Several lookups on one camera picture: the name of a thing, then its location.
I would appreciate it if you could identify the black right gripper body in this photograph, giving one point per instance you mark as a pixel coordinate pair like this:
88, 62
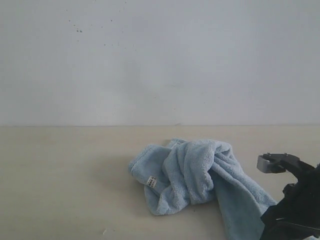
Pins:
297, 215

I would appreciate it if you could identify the light blue terry towel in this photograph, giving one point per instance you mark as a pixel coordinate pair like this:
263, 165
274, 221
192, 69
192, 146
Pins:
197, 172

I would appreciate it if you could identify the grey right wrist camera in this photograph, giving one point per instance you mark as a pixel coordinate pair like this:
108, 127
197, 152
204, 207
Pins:
281, 162

